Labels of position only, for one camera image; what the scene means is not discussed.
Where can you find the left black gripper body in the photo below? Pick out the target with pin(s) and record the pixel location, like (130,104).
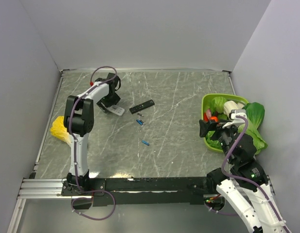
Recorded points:
(110,100)

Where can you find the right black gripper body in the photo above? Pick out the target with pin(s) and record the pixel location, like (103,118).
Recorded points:
(223,135)

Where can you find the white remote control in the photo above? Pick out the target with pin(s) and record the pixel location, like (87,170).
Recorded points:
(117,110)

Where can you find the blue battery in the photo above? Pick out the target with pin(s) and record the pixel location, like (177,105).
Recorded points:
(139,122)

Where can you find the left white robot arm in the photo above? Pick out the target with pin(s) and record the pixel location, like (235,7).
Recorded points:
(79,122)

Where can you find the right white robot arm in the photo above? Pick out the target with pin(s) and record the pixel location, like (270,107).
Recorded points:
(242,181)

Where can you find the pink radish toy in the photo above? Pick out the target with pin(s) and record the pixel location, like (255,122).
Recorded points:
(208,113)

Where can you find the orange carrot toy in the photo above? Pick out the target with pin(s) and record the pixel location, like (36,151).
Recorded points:
(213,119)

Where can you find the green plastic basket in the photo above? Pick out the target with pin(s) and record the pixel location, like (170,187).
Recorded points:
(206,101)

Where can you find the green cabbage toy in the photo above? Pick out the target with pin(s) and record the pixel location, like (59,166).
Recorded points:
(217,104)

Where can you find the large bok choy toy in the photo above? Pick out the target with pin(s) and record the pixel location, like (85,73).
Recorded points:
(255,114)

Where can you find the blue battery lone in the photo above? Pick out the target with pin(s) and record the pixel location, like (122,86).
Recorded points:
(144,142)

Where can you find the yellow cabbage toy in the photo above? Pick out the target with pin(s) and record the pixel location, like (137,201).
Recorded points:
(59,131)

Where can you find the black mounting base plate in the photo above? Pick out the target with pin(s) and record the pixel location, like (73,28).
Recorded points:
(121,191)

